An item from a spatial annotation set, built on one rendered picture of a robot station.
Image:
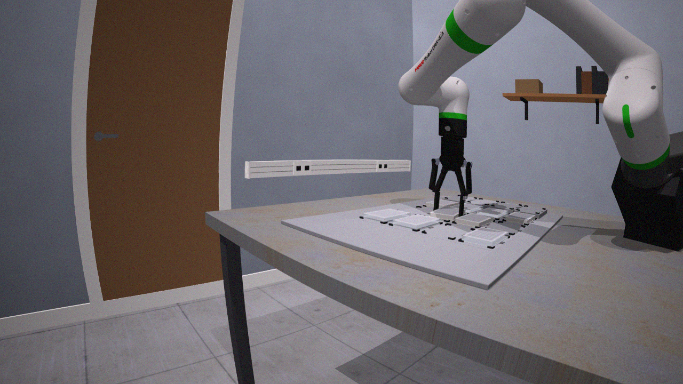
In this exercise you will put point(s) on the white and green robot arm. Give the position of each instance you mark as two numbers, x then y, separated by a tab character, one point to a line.
633	105

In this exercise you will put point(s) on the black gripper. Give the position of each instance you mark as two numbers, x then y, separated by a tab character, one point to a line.
451	162

